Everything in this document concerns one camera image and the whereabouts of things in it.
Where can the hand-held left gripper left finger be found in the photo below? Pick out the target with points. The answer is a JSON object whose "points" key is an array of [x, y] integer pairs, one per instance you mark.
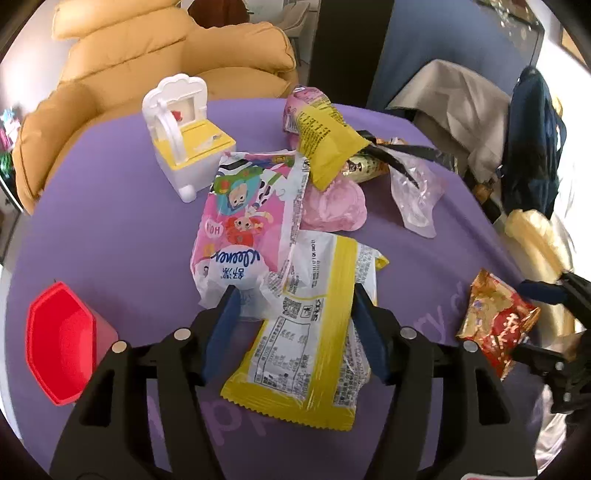
{"points": [[221, 332]]}

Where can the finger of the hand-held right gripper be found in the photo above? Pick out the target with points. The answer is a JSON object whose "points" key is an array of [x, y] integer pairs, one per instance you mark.
{"points": [[542, 291], [549, 360]]}

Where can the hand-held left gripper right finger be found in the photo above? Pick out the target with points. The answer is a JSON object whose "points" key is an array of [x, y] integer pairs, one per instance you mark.
{"points": [[369, 332]]}

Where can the red gold snack wrapper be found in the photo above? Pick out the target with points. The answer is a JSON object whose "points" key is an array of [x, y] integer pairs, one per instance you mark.
{"points": [[496, 323]]}

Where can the yellow white snack wrapper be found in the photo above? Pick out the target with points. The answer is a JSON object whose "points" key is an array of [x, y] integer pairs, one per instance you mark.
{"points": [[304, 341]]}

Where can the clear plastic wrapper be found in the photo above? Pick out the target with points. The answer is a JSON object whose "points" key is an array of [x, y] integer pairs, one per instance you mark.
{"points": [[418, 198]]}

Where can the cartoon print tissue pack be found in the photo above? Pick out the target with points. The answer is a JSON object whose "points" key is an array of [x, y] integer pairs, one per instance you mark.
{"points": [[244, 221]]}

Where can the pink crumpled plastic wrapper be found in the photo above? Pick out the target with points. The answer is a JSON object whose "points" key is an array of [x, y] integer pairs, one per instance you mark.
{"points": [[332, 205]]}

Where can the blue backpack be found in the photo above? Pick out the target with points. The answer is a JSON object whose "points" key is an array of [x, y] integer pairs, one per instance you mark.
{"points": [[531, 147]]}

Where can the purple tablecloth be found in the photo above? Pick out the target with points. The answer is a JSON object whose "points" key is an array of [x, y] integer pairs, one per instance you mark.
{"points": [[115, 230]]}

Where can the red hexagonal container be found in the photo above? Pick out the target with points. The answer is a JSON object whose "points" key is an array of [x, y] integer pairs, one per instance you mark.
{"points": [[60, 341]]}

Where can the white yellow toy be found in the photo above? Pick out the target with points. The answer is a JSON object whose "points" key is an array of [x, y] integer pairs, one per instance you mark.
{"points": [[184, 138]]}

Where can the grey cloth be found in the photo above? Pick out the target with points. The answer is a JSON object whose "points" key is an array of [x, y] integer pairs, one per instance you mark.
{"points": [[452, 97]]}

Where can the pink shiny packet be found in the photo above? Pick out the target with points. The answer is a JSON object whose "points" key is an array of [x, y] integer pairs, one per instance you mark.
{"points": [[300, 104]]}

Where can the glass display case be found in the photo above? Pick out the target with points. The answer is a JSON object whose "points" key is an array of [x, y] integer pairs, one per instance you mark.
{"points": [[512, 23]]}

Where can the blue partition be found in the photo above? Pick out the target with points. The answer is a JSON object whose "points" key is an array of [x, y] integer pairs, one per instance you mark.
{"points": [[429, 41]]}

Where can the yellow leather armchair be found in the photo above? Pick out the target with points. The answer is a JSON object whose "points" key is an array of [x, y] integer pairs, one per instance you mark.
{"points": [[138, 50]]}

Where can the brown chair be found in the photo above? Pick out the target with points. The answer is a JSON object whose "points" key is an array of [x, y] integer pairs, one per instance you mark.
{"points": [[217, 9]]}

